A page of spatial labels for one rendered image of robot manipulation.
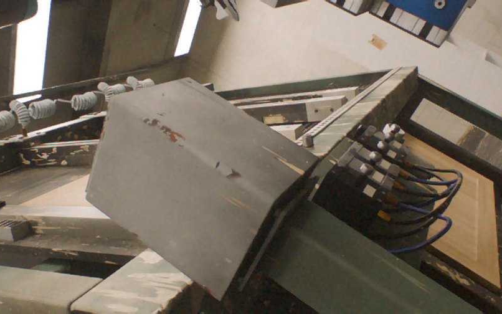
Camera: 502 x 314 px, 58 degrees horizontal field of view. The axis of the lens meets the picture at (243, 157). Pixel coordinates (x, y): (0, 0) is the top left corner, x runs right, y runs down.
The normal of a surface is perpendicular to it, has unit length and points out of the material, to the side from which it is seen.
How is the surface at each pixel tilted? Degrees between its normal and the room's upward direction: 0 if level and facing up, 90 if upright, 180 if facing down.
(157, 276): 55
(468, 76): 90
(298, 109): 90
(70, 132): 145
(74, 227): 90
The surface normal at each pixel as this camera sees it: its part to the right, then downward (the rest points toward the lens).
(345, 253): 0.37, -0.80
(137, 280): -0.17, -0.96
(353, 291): -0.44, 0.29
